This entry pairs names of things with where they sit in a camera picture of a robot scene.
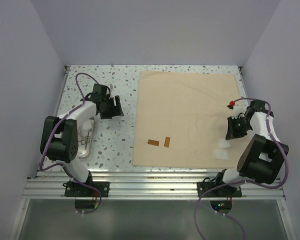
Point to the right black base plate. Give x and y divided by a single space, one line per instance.
210 190

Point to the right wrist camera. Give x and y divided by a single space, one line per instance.
234 106

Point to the beige cloth mat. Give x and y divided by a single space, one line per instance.
191 109

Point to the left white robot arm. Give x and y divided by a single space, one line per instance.
60 140

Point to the brown bandage horizontal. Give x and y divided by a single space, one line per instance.
153 142

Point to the white gauze pad top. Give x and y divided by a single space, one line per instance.
86 126

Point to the white gauze pad bottom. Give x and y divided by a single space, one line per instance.
221 154

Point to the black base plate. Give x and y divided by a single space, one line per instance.
76 190
210 190

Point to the steel instrument tray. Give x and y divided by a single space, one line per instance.
85 135

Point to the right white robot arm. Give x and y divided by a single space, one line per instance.
264 161

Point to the white gauze pad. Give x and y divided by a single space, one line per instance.
221 154
86 126
223 143

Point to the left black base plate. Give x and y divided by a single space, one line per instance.
76 190

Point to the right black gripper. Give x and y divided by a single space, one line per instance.
234 128

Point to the aluminium rail frame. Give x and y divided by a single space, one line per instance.
152 185

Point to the brown bandage vertical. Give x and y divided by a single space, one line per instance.
167 141

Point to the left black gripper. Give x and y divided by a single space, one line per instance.
111 107

